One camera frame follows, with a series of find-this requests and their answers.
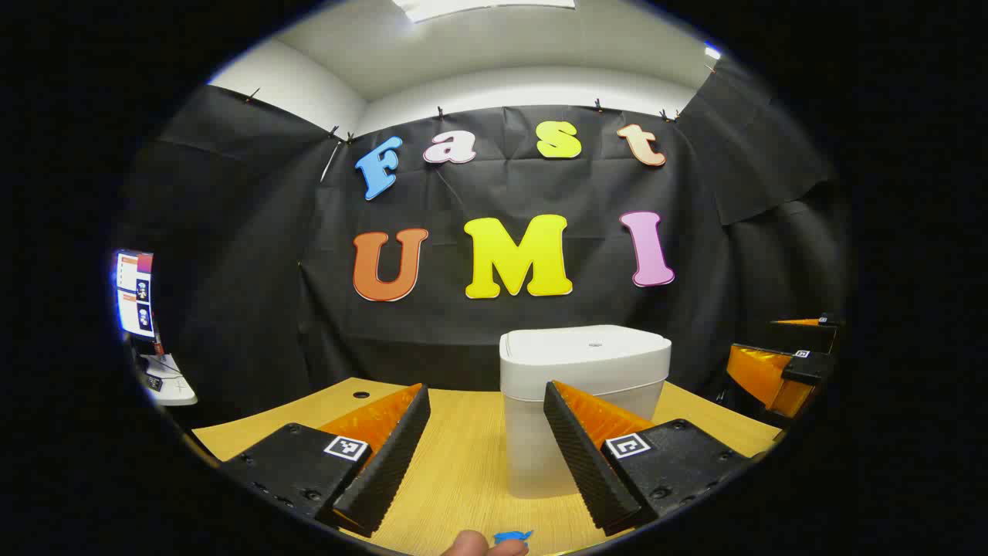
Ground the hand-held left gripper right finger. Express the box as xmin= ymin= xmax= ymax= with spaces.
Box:
xmin=543 ymin=380 xmax=753 ymax=534

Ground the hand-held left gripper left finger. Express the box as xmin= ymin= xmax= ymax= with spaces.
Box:
xmin=218 ymin=382 xmax=431 ymax=539

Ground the white desktop garbage bin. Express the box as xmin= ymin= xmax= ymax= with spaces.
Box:
xmin=499 ymin=324 xmax=672 ymax=499

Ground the wooden desktop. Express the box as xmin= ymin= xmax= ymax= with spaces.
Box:
xmin=191 ymin=377 xmax=782 ymax=556

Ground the black backdrop cloth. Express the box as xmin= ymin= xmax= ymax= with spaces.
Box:
xmin=116 ymin=58 xmax=850 ymax=427

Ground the white side table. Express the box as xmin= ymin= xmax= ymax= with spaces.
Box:
xmin=139 ymin=354 xmax=198 ymax=407

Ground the computer monitor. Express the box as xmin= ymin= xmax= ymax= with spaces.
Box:
xmin=116 ymin=249 xmax=156 ymax=341

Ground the ceiling light panel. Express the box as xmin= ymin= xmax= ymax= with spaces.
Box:
xmin=392 ymin=0 xmax=577 ymax=22

